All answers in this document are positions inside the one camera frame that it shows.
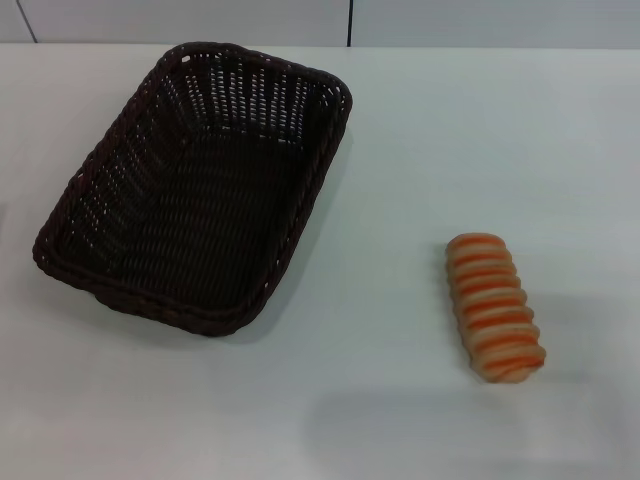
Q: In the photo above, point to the black woven rectangular basket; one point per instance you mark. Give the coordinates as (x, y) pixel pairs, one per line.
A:
(200, 215)

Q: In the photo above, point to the orange striped bread roll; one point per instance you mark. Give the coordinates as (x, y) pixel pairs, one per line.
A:
(492, 310)

